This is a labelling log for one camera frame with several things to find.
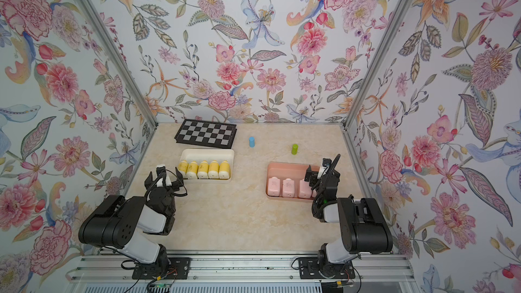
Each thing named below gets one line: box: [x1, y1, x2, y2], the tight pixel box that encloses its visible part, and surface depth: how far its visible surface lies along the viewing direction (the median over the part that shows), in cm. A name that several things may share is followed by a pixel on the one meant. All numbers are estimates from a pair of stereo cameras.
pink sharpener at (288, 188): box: [282, 177, 296, 199], surface depth 90 cm
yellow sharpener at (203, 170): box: [197, 160, 209, 180], surface depth 95 cm
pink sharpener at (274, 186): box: [267, 176, 281, 197], surface depth 90 cm
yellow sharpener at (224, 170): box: [218, 160, 230, 180], surface depth 95 cm
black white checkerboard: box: [174, 118, 238, 150], surface depth 113 cm
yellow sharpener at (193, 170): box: [187, 160, 199, 180], surface depth 95 cm
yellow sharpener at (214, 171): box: [208, 160, 220, 180], surface depth 95 cm
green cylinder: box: [291, 143, 300, 156], surface depth 109 cm
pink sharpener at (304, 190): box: [298, 179, 313, 199], surface depth 90 cm
